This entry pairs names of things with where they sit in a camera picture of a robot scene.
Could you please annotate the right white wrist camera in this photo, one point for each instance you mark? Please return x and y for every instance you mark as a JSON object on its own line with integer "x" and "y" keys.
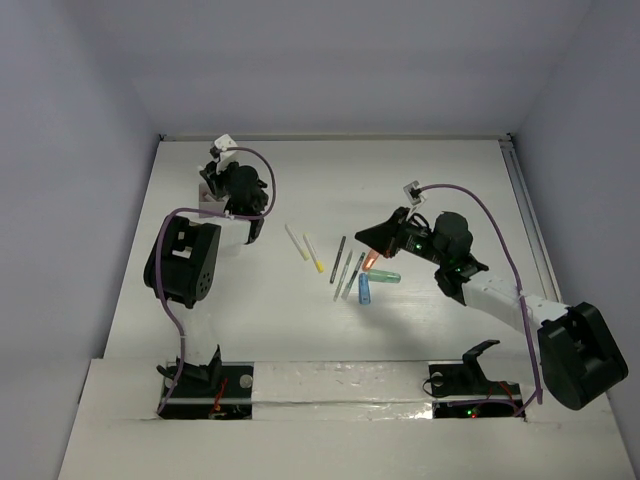
{"x": 414, "y": 195}

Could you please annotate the green dark pen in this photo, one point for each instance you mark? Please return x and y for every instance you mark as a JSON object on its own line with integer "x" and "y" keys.
{"x": 349, "y": 285}

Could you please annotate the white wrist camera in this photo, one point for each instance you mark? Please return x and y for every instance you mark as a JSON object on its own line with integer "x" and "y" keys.
{"x": 223, "y": 152}
{"x": 414, "y": 195}

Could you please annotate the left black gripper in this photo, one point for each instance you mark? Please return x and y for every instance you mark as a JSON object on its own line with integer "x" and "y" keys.
{"x": 211, "y": 179}

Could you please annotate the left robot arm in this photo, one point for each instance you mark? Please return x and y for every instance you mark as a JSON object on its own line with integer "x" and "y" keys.
{"x": 182, "y": 262}

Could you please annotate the dark grey pen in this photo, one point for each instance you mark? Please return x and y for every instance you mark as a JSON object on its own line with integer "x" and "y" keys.
{"x": 337, "y": 259}

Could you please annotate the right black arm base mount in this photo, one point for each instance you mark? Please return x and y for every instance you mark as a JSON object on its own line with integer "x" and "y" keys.
{"x": 460, "y": 389}

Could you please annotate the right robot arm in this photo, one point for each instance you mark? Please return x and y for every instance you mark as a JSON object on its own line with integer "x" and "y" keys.
{"x": 575, "y": 356}

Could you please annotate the orange translucent eraser case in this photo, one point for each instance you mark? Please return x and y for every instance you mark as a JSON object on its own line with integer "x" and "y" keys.
{"x": 370, "y": 260}

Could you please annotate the white pen yellow tip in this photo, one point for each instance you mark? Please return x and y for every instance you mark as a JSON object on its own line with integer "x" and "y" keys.
{"x": 313, "y": 253}

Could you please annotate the clear silver pen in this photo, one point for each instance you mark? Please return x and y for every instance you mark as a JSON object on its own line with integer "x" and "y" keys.
{"x": 343, "y": 274}

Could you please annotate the blue translucent eraser case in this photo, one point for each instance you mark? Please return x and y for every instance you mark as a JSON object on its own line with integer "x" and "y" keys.
{"x": 364, "y": 295}

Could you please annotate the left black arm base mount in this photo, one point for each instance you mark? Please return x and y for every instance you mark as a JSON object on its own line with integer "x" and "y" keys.
{"x": 226, "y": 395}

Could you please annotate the green translucent eraser case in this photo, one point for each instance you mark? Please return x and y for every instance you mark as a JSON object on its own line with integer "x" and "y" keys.
{"x": 382, "y": 276}

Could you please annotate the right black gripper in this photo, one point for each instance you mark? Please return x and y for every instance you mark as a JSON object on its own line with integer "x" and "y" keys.
{"x": 386, "y": 237}

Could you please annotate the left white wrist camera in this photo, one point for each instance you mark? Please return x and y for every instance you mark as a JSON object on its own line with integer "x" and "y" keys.
{"x": 223, "y": 152}

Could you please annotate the translucent pink pen holder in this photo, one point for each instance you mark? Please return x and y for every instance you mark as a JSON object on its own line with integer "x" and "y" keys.
{"x": 234, "y": 232}

